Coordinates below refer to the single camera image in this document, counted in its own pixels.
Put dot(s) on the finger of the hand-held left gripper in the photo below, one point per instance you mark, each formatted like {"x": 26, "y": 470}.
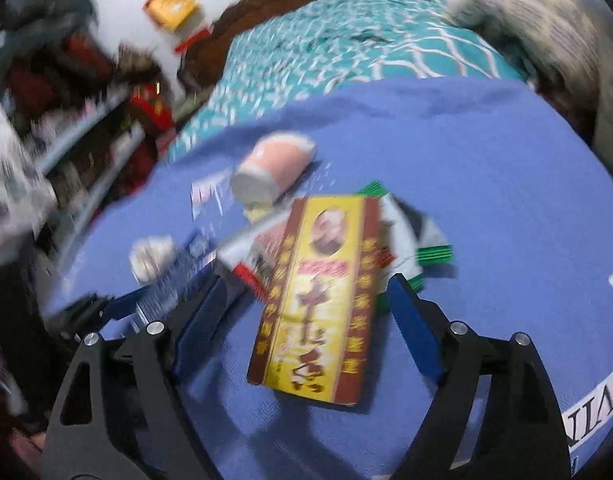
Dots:
{"x": 121, "y": 306}

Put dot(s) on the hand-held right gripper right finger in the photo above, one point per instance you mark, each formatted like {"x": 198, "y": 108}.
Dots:
{"x": 416, "y": 330}

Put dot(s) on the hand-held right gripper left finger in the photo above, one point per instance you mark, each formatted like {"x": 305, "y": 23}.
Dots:
{"x": 206, "y": 310}

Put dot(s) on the blue white packet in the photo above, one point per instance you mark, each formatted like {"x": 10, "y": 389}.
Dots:
{"x": 181, "y": 270}

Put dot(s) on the white paper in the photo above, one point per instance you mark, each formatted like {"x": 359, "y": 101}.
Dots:
{"x": 151, "y": 257}

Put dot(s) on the red white box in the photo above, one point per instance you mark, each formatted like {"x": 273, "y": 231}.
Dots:
{"x": 256, "y": 260}

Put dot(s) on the green white packet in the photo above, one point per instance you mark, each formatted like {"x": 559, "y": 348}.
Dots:
{"x": 416, "y": 240}

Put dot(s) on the yellow brown cardboard box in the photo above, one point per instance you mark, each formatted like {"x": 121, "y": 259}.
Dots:
{"x": 314, "y": 300}

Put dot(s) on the small blue red wrapper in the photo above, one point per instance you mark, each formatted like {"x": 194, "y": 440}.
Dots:
{"x": 206, "y": 195}

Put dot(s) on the pink paper cup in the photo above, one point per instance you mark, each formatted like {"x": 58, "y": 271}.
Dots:
{"x": 279, "y": 160}

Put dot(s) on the blue printed cloth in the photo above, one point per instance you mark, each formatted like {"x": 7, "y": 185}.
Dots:
{"x": 486, "y": 210}

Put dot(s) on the cluttered shelf unit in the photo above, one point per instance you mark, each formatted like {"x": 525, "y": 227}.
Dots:
{"x": 66, "y": 125}

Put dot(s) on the teal patterned bedsheet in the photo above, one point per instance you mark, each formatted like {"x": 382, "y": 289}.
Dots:
{"x": 336, "y": 45}

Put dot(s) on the carved wooden headboard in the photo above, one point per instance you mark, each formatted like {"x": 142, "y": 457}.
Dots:
{"x": 266, "y": 0}

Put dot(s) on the patterned grey pillow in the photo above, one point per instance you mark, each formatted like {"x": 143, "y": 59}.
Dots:
{"x": 531, "y": 15}

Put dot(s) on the yellow red wall calendar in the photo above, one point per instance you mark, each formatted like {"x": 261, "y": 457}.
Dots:
{"x": 172, "y": 5}

